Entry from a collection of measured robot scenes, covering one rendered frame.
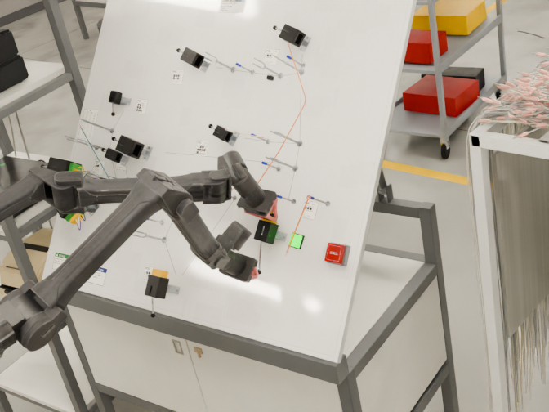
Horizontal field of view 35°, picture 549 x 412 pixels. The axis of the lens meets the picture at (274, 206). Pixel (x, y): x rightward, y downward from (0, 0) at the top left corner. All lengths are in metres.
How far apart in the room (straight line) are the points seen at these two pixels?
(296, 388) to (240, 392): 0.24
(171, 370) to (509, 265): 1.16
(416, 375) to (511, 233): 0.67
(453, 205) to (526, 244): 2.24
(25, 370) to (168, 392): 0.96
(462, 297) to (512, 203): 1.69
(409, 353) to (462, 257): 1.58
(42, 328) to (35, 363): 2.09
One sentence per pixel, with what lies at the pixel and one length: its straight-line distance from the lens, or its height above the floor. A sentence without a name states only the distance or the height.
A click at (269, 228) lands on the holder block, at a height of 1.16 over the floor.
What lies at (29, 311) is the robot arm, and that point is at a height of 1.46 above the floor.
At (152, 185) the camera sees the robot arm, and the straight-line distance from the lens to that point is 1.74.
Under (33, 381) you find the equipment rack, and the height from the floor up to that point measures 0.24.
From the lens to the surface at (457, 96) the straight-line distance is 5.16.
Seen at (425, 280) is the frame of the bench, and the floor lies 0.79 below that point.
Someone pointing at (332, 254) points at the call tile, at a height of 1.10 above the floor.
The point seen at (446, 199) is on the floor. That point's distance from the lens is 4.70.
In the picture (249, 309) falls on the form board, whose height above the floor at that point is 0.93.
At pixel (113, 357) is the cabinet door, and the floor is 0.57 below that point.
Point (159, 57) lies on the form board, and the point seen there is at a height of 1.48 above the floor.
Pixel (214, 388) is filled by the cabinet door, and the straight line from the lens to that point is 2.79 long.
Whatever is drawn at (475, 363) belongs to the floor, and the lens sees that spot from 3.60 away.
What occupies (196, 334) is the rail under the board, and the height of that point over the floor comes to 0.84.
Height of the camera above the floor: 2.33
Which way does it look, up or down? 28 degrees down
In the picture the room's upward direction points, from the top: 12 degrees counter-clockwise
